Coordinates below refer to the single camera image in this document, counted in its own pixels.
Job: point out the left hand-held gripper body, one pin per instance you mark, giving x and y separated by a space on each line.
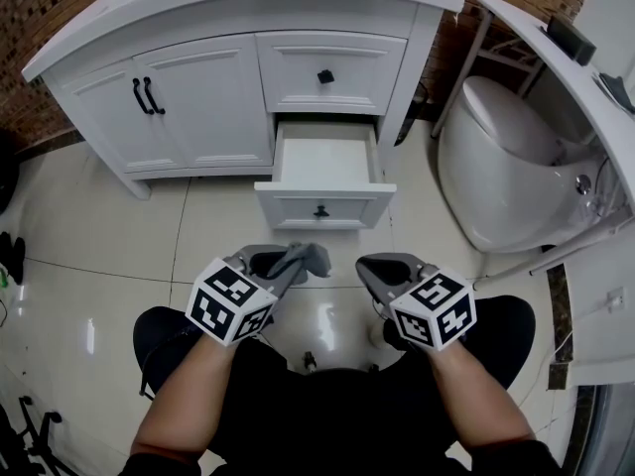
223 305

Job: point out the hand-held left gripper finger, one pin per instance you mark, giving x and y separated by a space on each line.
288 278

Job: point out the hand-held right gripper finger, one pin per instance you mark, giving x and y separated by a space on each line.
371 278

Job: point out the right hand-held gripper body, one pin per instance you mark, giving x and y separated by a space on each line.
436 310

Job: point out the grey cloth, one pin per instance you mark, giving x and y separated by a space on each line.
313 260

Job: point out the white sink cabinet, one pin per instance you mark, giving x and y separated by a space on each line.
208 18

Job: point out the person's right forearm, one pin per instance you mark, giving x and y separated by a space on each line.
476 394

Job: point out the person's left forearm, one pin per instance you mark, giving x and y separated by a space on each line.
183 394

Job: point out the white cabinet drawer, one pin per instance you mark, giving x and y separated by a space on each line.
322 159
292 77

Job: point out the white cabinet door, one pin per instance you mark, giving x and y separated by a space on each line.
213 107
114 127

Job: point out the black drawer knob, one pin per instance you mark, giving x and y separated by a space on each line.
325 76
321 211

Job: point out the stool caster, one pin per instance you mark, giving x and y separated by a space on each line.
310 360

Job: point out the person's black trousers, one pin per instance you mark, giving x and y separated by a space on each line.
307 414

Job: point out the white toilet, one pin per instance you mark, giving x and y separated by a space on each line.
501 166

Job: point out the person's right black sleeve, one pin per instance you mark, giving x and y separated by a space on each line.
516 461

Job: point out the person's black sleeve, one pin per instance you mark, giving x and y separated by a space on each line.
516 461
159 464

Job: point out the person's left black sleeve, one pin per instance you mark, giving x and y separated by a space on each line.
159 464

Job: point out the chrome toilet flush button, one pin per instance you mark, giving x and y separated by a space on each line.
584 183

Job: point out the black shoes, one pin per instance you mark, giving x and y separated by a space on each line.
12 256

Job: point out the dark grey object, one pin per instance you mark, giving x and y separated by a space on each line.
617 92

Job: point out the black box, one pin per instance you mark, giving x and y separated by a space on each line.
570 37

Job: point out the white wall socket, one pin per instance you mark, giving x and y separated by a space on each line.
615 299

